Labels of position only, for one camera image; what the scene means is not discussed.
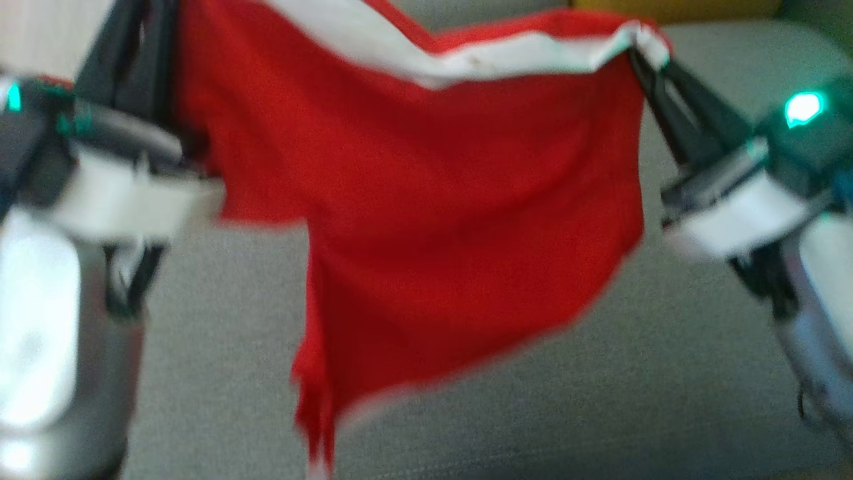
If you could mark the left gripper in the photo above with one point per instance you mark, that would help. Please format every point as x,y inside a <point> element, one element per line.
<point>133,193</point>

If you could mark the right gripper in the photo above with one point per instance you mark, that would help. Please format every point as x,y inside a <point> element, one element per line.
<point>733,206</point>

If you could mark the red basketball jersey white sleeves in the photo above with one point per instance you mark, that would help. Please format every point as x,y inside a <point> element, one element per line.
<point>433,200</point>

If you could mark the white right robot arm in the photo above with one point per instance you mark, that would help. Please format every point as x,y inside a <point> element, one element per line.
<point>826,300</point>

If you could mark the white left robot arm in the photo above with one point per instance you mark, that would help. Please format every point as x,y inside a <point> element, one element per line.
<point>40,333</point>

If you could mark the large grey fabric sofa seat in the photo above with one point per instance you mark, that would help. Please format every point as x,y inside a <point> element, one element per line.
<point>600,400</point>

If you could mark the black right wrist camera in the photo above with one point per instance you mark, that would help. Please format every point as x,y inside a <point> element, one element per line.
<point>820,153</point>

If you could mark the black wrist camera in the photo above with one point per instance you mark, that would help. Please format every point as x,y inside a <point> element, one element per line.
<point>33,153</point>
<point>820,153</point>

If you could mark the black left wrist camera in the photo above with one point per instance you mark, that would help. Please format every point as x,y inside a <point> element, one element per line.
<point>33,153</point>

